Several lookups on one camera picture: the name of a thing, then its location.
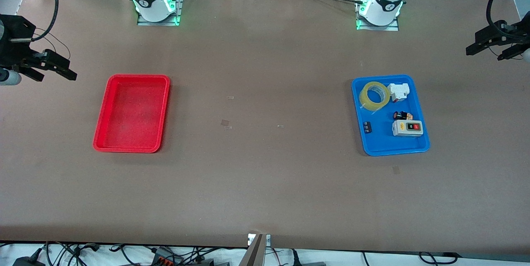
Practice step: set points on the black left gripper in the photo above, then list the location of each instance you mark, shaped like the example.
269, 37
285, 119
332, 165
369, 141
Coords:
499, 34

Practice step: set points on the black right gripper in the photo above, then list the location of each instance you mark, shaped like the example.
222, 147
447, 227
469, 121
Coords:
15, 46

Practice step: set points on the yellow clear tape roll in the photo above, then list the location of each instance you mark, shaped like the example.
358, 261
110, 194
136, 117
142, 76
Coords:
362, 97

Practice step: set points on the red plastic tray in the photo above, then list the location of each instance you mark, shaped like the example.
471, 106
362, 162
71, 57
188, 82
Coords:
132, 112

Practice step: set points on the white circuit breaker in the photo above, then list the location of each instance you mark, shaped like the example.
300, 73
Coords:
398, 91

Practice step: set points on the blue plastic tray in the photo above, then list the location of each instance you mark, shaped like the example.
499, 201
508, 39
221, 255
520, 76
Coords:
381, 143

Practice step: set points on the small dark terminal block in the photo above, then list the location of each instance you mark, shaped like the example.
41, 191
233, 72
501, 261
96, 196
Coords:
367, 127

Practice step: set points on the black power adapter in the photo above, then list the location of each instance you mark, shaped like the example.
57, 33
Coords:
27, 262

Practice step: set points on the black push button switch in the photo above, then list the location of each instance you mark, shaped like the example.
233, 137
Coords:
401, 115

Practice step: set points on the grey on-off switch box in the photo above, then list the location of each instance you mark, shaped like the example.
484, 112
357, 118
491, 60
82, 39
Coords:
399, 130

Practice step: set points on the aluminium camera post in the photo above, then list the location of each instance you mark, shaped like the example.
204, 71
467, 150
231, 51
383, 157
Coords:
254, 253

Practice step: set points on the white post base plate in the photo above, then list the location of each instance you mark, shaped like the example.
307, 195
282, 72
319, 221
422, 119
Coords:
268, 241

